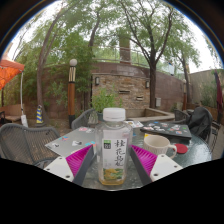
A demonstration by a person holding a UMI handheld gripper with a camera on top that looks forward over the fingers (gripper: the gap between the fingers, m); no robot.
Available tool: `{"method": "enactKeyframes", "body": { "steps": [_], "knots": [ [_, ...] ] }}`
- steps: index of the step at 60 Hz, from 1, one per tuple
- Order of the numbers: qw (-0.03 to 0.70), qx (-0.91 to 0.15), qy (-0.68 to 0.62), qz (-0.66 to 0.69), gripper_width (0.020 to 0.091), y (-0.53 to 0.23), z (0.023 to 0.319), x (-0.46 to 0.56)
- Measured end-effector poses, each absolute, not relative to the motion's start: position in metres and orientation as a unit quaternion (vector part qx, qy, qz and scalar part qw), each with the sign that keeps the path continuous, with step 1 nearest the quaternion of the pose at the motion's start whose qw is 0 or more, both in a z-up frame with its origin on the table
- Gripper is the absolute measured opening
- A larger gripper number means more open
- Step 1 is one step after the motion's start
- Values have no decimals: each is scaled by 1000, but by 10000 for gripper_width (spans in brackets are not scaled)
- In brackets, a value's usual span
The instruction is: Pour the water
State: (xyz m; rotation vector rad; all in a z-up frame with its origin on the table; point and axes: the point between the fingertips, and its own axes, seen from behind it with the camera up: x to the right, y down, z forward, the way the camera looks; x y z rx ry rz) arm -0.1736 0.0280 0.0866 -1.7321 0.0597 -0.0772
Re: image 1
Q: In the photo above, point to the grey mesh garden chair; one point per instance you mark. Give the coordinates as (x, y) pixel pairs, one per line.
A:
(23, 141)

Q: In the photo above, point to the blue yellow striped cone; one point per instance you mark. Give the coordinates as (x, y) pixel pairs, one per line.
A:
(39, 115)

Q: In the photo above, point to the green plant in teal pot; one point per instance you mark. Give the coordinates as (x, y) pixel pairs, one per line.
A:
(103, 100)

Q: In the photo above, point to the black laptop with stickers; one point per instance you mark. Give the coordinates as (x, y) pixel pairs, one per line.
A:
(166, 129)

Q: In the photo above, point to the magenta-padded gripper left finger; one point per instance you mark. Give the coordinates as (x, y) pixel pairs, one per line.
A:
(58, 166)

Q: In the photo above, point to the white ceramic mug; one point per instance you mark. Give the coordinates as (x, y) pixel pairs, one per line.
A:
(156, 146)

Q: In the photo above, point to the black wall lamp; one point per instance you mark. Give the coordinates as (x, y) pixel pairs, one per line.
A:
(147, 84)
(97, 81)

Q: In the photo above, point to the wooden lamp post with globe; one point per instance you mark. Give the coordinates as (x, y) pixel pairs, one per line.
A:
(72, 96)

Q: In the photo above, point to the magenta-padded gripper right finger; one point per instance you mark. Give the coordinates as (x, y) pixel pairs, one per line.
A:
(165, 165)

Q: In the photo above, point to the dark-trunked tree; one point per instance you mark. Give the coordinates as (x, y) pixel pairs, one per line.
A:
(152, 86)

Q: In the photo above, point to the flat round red coaster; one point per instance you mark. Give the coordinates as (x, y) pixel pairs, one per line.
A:
(182, 148)

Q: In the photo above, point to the black jacket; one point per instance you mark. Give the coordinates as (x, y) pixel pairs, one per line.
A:
(200, 121)

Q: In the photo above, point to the grey wall box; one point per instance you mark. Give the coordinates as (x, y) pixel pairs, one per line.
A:
(158, 102)

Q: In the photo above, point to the orange canopy tent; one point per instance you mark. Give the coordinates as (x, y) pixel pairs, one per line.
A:
(8, 71)

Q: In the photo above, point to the black metal chair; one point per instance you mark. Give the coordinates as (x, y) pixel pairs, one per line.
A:
(215, 133)

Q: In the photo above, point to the silver laptop with stickers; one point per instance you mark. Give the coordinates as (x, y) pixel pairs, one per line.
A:
(73, 138)

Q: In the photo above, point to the clear white-capped drink bottle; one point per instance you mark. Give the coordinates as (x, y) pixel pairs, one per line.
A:
(113, 156)

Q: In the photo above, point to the yellow card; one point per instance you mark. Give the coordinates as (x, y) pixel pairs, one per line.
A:
(146, 135)

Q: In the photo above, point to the closed maroon patio umbrella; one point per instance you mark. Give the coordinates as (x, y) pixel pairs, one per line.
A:
(219, 93)

